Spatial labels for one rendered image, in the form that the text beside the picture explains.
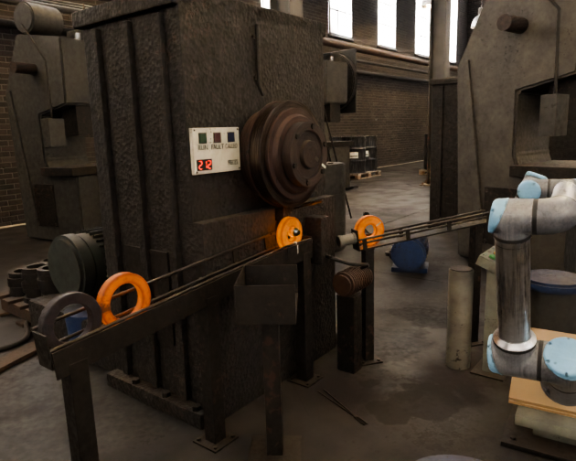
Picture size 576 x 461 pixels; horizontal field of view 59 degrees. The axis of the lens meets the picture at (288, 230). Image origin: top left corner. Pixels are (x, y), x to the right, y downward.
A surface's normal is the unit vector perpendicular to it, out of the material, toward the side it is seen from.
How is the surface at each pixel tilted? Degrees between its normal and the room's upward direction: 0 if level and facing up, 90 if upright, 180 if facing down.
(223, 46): 90
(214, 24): 90
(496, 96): 90
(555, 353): 46
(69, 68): 92
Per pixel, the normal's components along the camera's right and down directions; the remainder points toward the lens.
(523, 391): -0.39, -0.56
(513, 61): -0.78, 0.15
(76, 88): 0.89, 0.09
